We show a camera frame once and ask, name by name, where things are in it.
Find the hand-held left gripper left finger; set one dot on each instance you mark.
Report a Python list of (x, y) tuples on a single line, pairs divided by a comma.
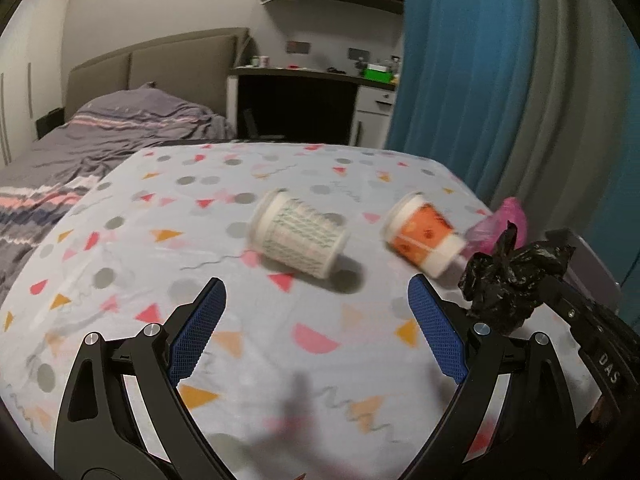
[(197, 330)]

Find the blue and grey curtain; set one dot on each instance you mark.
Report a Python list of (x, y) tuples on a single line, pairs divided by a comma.
[(450, 60)]

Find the black plastic bag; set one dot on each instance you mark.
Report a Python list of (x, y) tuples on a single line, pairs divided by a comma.
[(500, 285)]

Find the white wardrobe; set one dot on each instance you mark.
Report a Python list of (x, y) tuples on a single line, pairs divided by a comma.
[(45, 60)]

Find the grey striped duvet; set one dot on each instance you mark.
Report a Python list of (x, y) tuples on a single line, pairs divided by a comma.
[(100, 145)]

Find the white patterned paper cup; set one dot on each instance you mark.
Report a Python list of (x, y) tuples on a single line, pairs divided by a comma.
[(300, 235)]

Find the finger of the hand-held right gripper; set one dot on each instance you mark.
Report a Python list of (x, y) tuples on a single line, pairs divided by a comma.
[(575, 307)]

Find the green box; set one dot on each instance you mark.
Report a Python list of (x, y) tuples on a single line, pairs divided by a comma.
[(377, 74)]

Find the dark chair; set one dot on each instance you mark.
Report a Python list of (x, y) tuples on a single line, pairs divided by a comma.
[(260, 127)]

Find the white drawer cabinet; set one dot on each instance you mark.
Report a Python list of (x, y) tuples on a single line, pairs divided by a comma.
[(372, 120)]

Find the grey padded headboard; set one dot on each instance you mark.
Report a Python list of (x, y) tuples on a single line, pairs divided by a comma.
[(175, 65)]

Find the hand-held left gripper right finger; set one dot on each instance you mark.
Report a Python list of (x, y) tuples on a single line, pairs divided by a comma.
[(437, 330)]

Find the grey plastic bin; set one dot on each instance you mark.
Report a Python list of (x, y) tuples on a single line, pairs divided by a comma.
[(597, 280)]

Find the wall socket plate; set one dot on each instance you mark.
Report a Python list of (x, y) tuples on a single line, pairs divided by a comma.
[(359, 54), (298, 47)]

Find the dark desk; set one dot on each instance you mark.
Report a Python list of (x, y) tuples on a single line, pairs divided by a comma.
[(295, 105)]

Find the black bedside stand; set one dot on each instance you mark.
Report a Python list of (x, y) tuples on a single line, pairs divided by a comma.
[(50, 124)]

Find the orange and white paper cup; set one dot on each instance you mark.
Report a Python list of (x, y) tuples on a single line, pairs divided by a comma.
[(425, 235)]

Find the pink plastic bag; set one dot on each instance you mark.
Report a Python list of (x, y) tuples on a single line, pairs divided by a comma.
[(505, 220)]

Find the patterned tablecloth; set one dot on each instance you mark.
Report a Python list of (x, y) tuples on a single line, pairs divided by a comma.
[(150, 240)]

